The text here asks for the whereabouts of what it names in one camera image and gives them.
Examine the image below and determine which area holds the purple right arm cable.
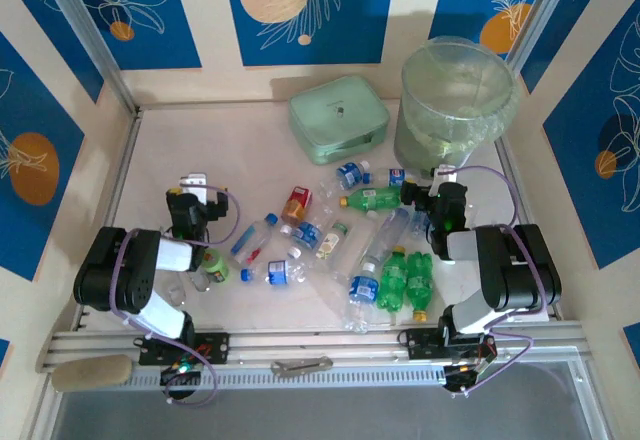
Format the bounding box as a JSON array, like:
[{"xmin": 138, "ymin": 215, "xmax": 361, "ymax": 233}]
[{"xmin": 447, "ymin": 164, "xmax": 544, "ymax": 396}]

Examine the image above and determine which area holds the silver metal bracket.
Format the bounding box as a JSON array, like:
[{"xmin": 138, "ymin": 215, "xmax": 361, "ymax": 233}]
[{"xmin": 269, "ymin": 356, "xmax": 335, "ymax": 376}]

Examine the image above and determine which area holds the beige foam sponge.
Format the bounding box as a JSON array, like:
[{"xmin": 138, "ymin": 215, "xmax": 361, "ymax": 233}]
[{"xmin": 51, "ymin": 353, "xmax": 134, "ymax": 392}]

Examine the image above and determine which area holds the mint green zip pouch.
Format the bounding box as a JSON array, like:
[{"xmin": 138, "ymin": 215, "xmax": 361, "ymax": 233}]
[{"xmin": 287, "ymin": 74, "xmax": 391, "ymax": 166}]

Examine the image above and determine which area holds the clear bottle green white label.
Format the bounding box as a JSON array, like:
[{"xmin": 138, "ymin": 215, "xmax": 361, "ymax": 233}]
[{"xmin": 312, "ymin": 222, "xmax": 351, "ymax": 264}]

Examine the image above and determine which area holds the red orange label bottle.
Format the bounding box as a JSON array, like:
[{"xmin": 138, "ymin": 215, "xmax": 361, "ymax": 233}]
[{"xmin": 280, "ymin": 185, "xmax": 314, "ymax": 226}]

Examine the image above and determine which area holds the round mesh bin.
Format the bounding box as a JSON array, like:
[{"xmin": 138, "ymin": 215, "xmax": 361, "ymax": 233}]
[{"xmin": 393, "ymin": 35, "xmax": 521, "ymax": 171}]

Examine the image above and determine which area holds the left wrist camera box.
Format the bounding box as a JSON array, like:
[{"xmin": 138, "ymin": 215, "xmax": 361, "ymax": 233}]
[{"xmin": 179, "ymin": 172, "xmax": 209, "ymax": 191}]

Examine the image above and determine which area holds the blue label bottle blue cap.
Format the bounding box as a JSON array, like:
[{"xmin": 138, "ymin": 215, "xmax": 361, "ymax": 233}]
[{"xmin": 240, "ymin": 258, "xmax": 307, "ymax": 287}]

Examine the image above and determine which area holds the crushed clear plastic bottle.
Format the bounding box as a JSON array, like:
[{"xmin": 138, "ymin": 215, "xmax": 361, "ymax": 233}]
[
  {"xmin": 313, "ymin": 199, "xmax": 342, "ymax": 226},
  {"xmin": 298, "ymin": 259, "xmax": 351, "ymax": 319}
]

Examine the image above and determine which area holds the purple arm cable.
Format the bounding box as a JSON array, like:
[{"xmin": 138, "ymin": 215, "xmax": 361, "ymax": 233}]
[
  {"xmin": 109, "ymin": 184, "xmax": 241, "ymax": 409},
  {"xmin": 447, "ymin": 164, "xmax": 544, "ymax": 396}
]

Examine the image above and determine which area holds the aluminium front rail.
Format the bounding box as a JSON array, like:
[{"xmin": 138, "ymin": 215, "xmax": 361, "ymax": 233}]
[{"xmin": 38, "ymin": 320, "xmax": 587, "ymax": 386}]

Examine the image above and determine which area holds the large clear plastic bottle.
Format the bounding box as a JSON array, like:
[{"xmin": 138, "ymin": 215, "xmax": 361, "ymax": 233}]
[{"xmin": 367, "ymin": 208, "xmax": 412, "ymax": 266}]

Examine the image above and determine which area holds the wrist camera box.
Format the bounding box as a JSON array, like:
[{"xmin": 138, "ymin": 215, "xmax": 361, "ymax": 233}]
[
  {"xmin": 179, "ymin": 172, "xmax": 209, "ymax": 191},
  {"xmin": 432, "ymin": 163, "xmax": 459, "ymax": 186}
]

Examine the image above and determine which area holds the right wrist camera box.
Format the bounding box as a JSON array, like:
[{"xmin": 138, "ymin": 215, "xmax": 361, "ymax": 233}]
[{"xmin": 432, "ymin": 163, "xmax": 459, "ymax": 186}]

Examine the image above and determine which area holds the green bottle yellow cap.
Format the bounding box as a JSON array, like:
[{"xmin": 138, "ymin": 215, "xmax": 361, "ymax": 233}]
[
  {"xmin": 375, "ymin": 246, "xmax": 409, "ymax": 311},
  {"xmin": 339, "ymin": 187, "xmax": 404, "ymax": 211},
  {"xmin": 405, "ymin": 252, "xmax": 435, "ymax": 322}
]

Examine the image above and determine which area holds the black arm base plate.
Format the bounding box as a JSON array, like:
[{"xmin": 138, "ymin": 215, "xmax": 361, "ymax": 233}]
[
  {"xmin": 137, "ymin": 332, "xmax": 231, "ymax": 366},
  {"xmin": 399, "ymin": 327, "xmax": 496, "ymax": 361}
]

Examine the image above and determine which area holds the clear bottle red blue label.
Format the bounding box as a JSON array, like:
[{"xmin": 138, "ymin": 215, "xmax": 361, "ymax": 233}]
[{"xmin": 229, "ymin": 213, "xmax": 279, "ymax": 266}]

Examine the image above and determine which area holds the small clear plastic bottle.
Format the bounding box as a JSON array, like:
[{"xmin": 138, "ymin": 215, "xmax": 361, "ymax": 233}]
[{"xmin": 407, "ymin": 209, "xmax": 431, "ymax": 239}]

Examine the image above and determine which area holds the aluminium frame post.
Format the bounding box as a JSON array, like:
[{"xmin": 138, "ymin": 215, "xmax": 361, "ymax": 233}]
[
  {"xmin": 35, "ymin": 0, "xmax": 140, "ymax": 115},
  {"xmin": 505, "ymin": 0, "xmax": 585, "ymax": 79}
]

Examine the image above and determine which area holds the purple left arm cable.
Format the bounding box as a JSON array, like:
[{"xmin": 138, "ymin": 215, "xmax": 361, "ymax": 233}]
[{"xmin": 109, "ymin": 184, "xmax": 241, "ymax": 409}]

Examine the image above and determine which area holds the clear bottle white cap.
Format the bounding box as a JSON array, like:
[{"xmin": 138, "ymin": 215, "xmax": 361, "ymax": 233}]
[{"xmin": 349, "ymin": 211, "xmax": 381, "ymax": 261}]

